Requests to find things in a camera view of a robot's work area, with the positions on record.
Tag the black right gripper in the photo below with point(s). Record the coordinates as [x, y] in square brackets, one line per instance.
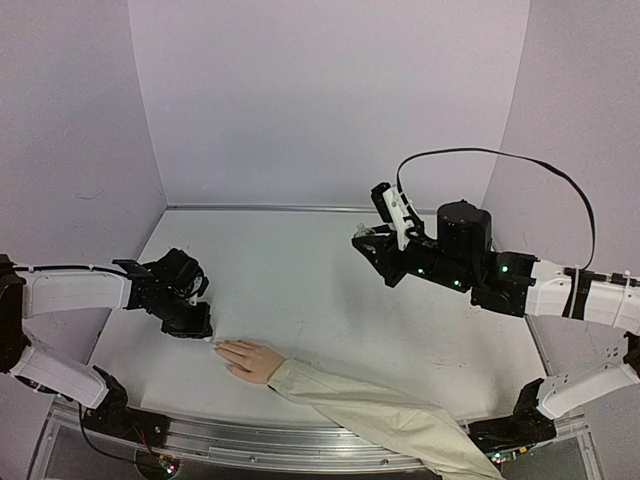
[391, 255]

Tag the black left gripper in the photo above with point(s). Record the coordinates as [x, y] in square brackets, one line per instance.
[201, 329]

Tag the clear glitter nail polish bottle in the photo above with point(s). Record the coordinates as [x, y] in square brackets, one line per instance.
[364, 231]

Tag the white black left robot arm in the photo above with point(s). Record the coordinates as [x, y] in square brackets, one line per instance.
[169, 289]

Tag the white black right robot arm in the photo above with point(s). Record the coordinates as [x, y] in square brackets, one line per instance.
[460, 257]

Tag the mannequin hand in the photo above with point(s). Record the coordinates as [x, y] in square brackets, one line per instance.
[250, 362]

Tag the beige sleeve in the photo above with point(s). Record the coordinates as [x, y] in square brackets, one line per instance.
[388, 418]

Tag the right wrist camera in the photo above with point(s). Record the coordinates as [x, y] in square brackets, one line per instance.
[396, 211]

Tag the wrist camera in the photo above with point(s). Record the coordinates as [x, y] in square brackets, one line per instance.
[197, 289]
[396, 211]

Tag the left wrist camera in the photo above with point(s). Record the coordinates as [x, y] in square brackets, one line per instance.
[197, 289]

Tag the aluminium base frame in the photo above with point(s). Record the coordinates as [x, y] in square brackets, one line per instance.
[288, 277]

